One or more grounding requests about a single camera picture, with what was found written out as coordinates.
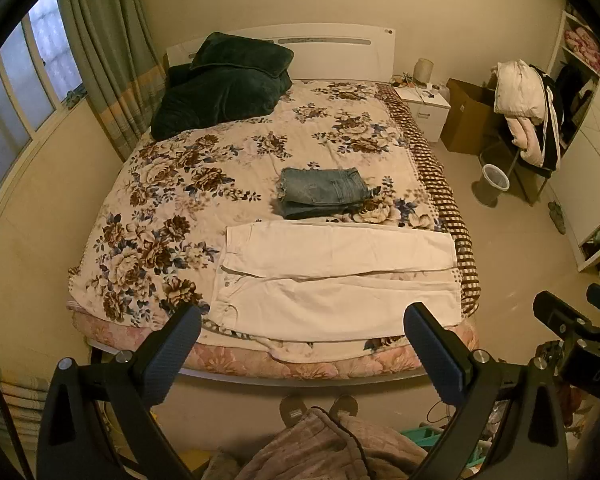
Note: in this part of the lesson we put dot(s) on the brown cardboard box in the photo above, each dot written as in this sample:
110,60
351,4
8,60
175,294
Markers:
471,119

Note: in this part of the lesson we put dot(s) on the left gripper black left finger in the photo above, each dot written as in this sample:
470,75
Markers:
73,441

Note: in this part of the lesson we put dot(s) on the white nightstand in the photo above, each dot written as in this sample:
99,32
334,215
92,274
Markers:
430,110

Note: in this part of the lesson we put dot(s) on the white pants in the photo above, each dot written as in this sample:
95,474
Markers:
331,282

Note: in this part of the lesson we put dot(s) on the cream table lamp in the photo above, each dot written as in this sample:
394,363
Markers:
423,71

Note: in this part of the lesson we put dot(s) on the white waste bin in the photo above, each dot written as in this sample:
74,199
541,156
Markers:
494,182

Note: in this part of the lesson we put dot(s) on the right slipper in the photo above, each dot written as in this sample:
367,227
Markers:
344,405

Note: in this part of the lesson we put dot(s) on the slipper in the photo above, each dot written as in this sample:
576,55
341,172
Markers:
291,410
344,405

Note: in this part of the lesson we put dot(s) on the green striped curtain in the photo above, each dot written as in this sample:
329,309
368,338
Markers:
119,66

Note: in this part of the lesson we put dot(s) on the white wardrobe shelf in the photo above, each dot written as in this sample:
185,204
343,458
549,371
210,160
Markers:
576,185

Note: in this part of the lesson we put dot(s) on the window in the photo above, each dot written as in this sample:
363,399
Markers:
39,82

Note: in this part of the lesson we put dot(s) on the floral bed quilt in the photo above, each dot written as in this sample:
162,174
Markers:
157,241

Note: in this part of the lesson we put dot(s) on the dark green blanket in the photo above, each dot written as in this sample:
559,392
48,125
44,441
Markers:
229,78

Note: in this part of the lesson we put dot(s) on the brown checkered bed sheet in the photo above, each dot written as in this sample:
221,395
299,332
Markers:
431,173

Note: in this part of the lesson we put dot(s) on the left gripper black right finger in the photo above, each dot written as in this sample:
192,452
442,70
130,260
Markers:
529,443

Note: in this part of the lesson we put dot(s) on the white headboard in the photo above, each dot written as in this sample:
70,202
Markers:
333,51

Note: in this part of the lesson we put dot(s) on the left slipper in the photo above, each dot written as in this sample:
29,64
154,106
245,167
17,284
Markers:
291,410

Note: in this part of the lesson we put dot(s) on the folded blue denim jeans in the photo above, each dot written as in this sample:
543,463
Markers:
309,193

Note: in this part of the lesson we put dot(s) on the pink folded blanket on shelf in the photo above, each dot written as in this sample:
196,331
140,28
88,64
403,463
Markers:
583,44

